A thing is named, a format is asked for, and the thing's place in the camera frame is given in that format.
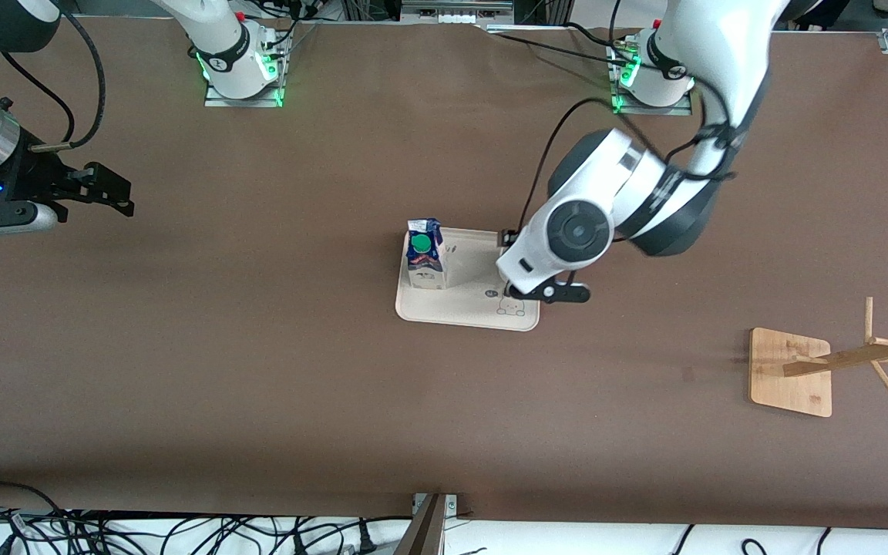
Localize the brown table cover sheet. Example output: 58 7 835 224
0 17 888 531

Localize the aluminium profile beam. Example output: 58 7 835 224
392 493 460 555

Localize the black cable behind table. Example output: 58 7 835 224
490 22 645 67

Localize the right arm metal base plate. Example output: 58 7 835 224
203 46 286 108

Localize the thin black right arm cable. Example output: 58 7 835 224
1 52 76 145

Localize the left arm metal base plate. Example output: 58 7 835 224
608 42 694 116

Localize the beige rabbit print tray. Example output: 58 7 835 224
395 227 541 332

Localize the wooden mug stand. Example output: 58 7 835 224
749 297 888 419

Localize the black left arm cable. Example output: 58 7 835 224
520 0 738 232

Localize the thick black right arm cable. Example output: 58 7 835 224
32 12 107 152

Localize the grey metal rail bracket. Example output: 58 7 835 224
401 0 516 24

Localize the blue milk carton green cap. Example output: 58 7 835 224
405 218 447 291

